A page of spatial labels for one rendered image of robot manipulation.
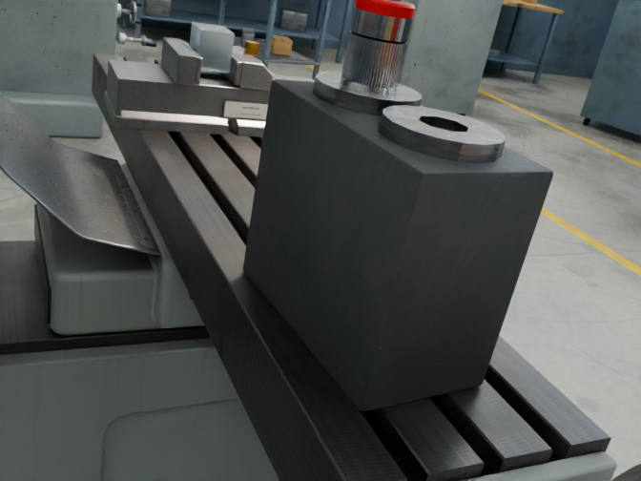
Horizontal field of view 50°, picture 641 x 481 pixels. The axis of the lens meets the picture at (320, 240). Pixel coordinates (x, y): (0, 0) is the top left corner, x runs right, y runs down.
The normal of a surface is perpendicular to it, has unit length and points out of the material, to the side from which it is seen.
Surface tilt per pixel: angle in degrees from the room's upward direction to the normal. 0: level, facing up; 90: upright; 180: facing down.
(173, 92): 90
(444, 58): 90
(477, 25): 90
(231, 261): 0
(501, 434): 0
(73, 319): 90
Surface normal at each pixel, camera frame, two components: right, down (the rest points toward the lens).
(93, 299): 0.40, 0.44
